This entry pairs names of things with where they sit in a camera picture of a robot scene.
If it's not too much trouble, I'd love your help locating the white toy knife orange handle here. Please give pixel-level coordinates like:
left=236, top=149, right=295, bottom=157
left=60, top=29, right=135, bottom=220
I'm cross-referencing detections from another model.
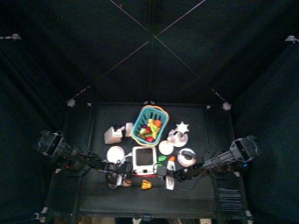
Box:
left=164, top=155, right=177, bottom=191

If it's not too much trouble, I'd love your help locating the orange toy squash piece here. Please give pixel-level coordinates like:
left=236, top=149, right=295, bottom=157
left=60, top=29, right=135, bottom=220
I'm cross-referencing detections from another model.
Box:
left=140, top=179, right=153, bottom=191

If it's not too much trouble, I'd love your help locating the white round plate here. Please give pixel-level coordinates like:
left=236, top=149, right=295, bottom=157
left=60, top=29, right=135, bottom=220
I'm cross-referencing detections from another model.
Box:
left=106, top=145, right=126, bottom=164

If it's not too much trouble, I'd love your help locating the white toy appliance red base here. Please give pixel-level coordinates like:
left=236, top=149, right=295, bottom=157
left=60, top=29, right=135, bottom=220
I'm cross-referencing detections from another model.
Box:
left=131, top=145, right=159, bottom=178

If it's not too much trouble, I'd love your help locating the small white round dish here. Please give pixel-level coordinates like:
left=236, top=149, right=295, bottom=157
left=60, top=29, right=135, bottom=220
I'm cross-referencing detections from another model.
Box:
left=157, top=140, right=175, bottom=157

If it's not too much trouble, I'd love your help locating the white toy knife block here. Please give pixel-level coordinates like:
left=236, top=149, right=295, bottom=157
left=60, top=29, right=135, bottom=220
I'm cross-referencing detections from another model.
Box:
left=102, top=124, right=126, bottom=145

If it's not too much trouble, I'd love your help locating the teal plastic basket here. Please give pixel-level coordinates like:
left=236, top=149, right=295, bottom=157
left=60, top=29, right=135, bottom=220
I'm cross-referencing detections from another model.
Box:
left=131, top=105, right=171, bottom=147

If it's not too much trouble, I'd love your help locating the pink white star stand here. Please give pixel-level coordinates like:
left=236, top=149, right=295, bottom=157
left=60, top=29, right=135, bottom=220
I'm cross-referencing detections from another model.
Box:
left=165, top=121, right=192, bottom=148

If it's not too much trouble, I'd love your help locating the green toy vegetable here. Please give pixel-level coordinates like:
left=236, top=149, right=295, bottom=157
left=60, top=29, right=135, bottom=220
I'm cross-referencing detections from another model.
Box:
left=149, top=126, right=160, bottom=140

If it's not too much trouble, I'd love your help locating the small white box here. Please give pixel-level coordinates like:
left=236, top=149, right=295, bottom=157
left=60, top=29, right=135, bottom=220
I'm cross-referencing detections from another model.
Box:
left=124, top=122, right=135, bottom=137

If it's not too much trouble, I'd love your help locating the white toy kettle black handle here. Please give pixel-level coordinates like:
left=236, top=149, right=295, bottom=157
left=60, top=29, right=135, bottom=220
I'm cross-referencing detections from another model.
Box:
left=176, top=147, right=199, bottom=168

